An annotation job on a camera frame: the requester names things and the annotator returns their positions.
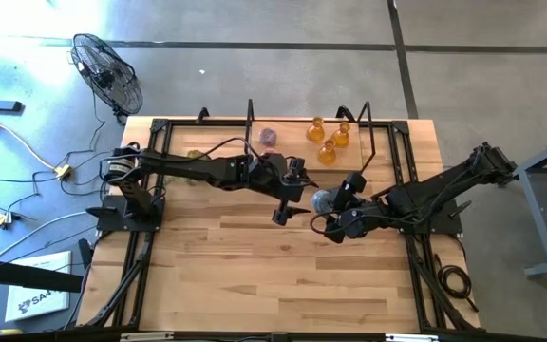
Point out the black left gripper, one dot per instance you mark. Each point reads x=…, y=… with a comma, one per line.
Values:
x=276, y=176

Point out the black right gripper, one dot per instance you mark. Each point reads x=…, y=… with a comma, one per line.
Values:
x=359, y=211

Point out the teal patterned bowl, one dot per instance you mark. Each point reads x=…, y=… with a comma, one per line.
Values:
x=321, y=202

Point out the amber glass candlestick holder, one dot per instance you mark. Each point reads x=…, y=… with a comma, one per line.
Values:
x=315, y=133
x=341, y=138
x=326, y=156

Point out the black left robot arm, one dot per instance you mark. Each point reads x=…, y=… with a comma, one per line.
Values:
x=197, y=171

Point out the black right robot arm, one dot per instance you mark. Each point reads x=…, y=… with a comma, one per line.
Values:
x=425, y=195

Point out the silver aluminium extrusion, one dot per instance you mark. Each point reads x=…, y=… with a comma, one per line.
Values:
x=411, y=338
x=147, y=336

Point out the black floor fan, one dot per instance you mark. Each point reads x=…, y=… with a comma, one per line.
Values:
x=105, y=76

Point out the white printed cardboard box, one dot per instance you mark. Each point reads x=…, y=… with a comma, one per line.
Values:
x=38, y=285

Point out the black arched bracket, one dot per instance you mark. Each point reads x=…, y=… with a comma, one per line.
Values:
x=201, y=115
x=345, y=108

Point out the thin black metal frame stand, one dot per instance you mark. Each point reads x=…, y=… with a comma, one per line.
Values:
x=250, y=109

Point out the black aluminium rig frame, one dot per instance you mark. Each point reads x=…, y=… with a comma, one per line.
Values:
x=158, y=126

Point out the grey metal desk frame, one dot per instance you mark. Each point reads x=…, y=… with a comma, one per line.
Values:
x=543, y=223

